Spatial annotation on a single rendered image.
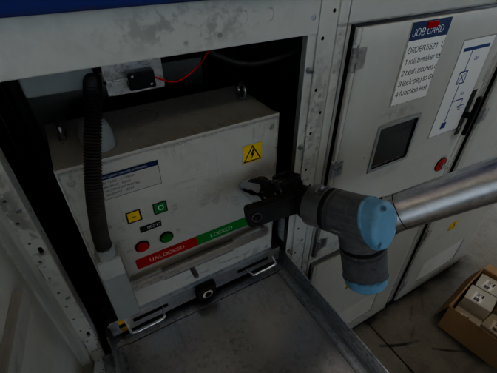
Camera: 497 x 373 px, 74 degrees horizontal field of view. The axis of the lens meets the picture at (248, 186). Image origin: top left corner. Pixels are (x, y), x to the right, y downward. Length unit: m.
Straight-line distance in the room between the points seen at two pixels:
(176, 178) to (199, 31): 0.31
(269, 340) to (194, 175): 0.51
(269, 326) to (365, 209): 0.53
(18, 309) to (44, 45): 0.42
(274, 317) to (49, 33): 0.85
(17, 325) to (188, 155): 0.42
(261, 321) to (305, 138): 0.53
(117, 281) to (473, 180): 0.72
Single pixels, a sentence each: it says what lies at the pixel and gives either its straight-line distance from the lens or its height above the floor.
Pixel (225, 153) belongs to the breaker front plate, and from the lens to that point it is 0.77.
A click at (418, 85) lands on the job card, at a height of 1.40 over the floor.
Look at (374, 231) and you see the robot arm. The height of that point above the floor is 1.33.
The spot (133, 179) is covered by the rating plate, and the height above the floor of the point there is 1.33.
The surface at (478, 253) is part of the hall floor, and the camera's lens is 2.78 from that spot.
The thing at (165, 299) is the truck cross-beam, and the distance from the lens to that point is 1.00.
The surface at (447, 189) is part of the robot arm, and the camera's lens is 0.77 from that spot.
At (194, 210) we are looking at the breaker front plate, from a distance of 0.83.
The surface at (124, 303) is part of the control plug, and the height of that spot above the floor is 1.11.
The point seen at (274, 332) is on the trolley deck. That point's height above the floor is 0.85.
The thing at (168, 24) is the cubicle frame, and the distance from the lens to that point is 0.59.
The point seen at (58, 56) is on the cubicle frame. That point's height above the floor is 1.59.
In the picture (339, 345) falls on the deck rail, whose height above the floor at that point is 0.85.
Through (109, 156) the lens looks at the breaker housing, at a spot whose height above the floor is 1.39.
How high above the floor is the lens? 1.73
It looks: 37 degrees down
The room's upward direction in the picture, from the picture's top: straight up
